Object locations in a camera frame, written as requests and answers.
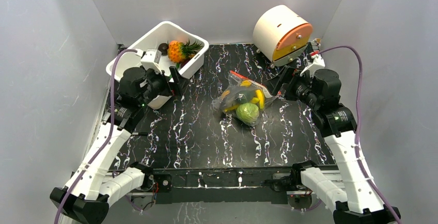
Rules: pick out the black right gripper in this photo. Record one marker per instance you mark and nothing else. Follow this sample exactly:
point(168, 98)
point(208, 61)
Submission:
point(287, 83)

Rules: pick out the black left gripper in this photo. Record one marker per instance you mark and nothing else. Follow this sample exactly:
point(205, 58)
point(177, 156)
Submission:
point(178, 86)

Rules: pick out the dark green toy avocado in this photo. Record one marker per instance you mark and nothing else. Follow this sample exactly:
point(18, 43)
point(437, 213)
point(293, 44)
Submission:
point(244, 97)

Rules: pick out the clear zip bag orange zipper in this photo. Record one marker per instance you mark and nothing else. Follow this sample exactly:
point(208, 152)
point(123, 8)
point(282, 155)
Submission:
point(238, 83)

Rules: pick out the light green toy cabbage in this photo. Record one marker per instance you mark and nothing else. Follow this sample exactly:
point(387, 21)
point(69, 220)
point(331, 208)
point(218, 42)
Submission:
point(248, 113)

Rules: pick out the yellow toy banana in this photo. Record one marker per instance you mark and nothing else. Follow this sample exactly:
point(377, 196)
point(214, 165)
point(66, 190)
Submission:
point(261, 98)

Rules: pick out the small orange toy tangerine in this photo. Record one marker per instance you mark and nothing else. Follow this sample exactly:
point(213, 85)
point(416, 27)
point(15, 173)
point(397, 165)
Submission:
point(224, 94)

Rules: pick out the yellow toy corn cob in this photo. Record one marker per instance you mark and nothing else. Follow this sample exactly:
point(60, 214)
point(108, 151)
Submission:
point(231, 108)

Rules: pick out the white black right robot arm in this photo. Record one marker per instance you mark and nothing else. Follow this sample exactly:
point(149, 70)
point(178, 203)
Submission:
point(359, 201)

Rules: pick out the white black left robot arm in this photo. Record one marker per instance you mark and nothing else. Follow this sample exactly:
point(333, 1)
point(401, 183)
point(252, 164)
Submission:
point(86, 198)

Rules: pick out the orange toy pineapple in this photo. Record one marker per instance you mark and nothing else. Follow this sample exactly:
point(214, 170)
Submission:
point(181, 51)

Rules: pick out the dark purple toy fruit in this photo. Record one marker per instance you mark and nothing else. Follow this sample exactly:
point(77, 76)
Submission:
point(163, 48)

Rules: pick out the cream round drum orange face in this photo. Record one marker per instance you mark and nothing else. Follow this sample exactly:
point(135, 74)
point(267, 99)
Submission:
point(281, 35)

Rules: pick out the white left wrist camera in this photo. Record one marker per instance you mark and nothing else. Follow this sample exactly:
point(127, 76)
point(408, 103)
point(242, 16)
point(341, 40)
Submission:
point(151, 60)

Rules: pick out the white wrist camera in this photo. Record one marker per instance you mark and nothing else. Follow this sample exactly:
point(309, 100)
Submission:
point(151, 60)
point(316, 64)

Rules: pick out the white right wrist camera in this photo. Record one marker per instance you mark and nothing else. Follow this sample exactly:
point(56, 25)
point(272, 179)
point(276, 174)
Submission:
point(316, 64)

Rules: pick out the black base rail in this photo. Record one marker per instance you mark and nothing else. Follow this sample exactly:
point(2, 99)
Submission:
point(213, 185)

